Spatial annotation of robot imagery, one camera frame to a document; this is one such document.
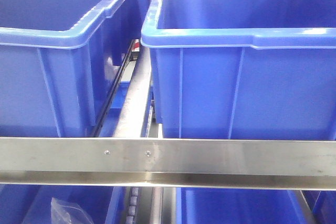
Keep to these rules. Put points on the blue bin upper shelf right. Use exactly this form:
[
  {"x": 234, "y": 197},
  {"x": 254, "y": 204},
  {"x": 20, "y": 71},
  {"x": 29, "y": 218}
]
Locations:
[{"x": 243, "y": 69}]

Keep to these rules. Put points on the blue bin lower shelf right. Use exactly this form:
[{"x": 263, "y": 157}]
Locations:
[{"x": 214, "y": 205}]

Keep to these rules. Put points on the blue bin lower shelf left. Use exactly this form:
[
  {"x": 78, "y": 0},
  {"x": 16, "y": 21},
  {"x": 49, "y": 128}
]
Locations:
[{"x": 31, "y": 203}]

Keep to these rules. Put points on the steel roller track divider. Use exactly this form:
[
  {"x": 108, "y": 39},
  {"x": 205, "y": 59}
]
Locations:
[{"x": 137, "y": 115}]

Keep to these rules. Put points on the blue bin upper shelf left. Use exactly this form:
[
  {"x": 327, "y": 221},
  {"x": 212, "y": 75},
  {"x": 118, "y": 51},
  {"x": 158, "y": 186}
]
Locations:
[{"x": 60, "y": 60}]

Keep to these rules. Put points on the clear plastic bag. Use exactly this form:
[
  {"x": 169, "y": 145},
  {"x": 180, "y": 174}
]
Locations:
[{"x": 64, "y": 212}]

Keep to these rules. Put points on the blue bin shelf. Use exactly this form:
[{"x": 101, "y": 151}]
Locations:
[
  {"x": 214, "y": 205},
  {"x": 60, "y": 60},
  {"x": 31, "y": 203},
  {"x": 243, "y": 69}
]

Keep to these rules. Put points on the steel shelf front rail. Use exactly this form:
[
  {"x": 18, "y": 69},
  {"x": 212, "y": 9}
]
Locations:
[{"x": 265, "y": 164}]

